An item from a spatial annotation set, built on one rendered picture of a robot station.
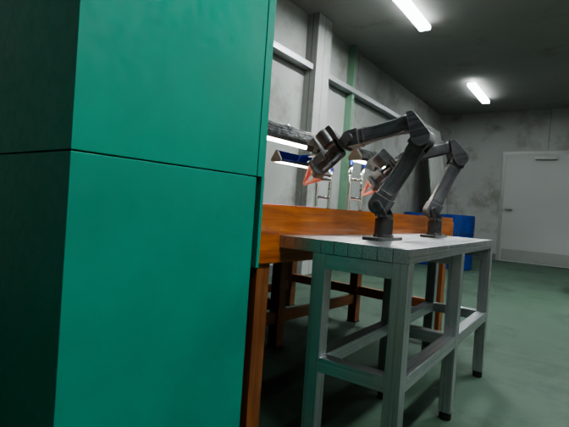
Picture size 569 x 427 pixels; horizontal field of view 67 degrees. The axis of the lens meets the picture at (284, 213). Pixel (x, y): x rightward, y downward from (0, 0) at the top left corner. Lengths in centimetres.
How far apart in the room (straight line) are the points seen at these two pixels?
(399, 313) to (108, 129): 84
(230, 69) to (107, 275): 59
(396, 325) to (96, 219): 78
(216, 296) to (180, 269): 14
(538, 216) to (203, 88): 881
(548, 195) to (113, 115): 904
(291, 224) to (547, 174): 843
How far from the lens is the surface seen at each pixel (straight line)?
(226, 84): 117
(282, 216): 138
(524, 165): 968
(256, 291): 135
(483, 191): 979
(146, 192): 100
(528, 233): 959
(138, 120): 100
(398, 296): 121
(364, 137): 156
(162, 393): 114
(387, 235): 151
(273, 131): 180
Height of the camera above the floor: 76
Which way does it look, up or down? 1 degrees down
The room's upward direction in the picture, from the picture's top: 4 degrees clockwise
